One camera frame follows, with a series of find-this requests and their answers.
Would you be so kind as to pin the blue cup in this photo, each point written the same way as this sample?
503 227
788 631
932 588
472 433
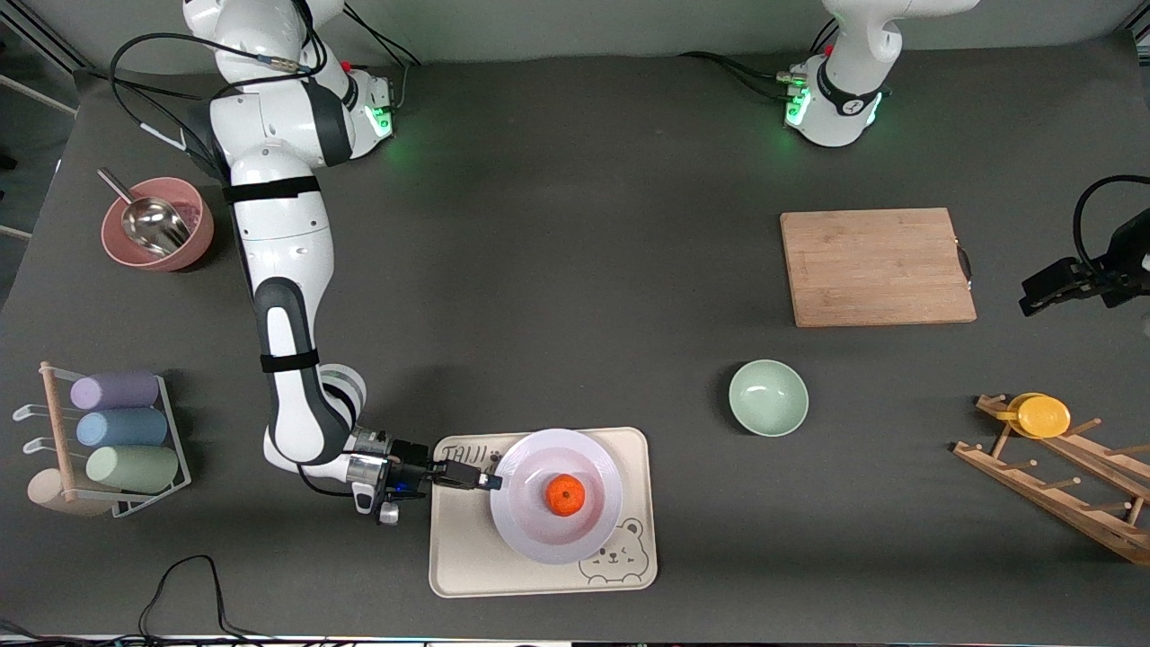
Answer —
126 429

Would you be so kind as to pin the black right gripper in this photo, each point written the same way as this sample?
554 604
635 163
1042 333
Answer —
412 454

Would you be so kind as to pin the wooden peg dish rack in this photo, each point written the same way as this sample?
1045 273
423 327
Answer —
1060 499

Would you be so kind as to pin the cream bear print tray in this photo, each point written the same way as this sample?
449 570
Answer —
467 557

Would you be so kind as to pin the pink bowl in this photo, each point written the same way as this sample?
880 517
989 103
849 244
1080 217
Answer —
193 247

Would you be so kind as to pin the wooden cutting board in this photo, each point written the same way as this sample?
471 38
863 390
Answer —
871 270

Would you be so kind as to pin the white round plate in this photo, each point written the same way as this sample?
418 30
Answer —
539 530

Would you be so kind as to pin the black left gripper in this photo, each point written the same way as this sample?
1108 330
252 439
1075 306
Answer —
1125 254

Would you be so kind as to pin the light green bowl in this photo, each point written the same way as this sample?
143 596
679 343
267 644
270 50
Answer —
768 398

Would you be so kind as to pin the beige cup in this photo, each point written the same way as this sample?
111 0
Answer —
45 494

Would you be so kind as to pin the yellow cup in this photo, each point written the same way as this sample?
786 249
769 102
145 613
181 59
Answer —
1042 417

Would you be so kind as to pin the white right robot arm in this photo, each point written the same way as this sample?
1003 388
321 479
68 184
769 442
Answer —
278 243

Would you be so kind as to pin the metal scoop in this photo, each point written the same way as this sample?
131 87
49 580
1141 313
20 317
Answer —
153 225

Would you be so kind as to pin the purple cup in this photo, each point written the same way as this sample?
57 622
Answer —
117 391

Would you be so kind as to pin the orange fruit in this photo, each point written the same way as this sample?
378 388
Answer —
566 495

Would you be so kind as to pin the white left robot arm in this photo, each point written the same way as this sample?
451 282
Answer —
849 90

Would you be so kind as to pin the green cup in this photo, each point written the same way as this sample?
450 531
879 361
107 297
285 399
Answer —
135 468

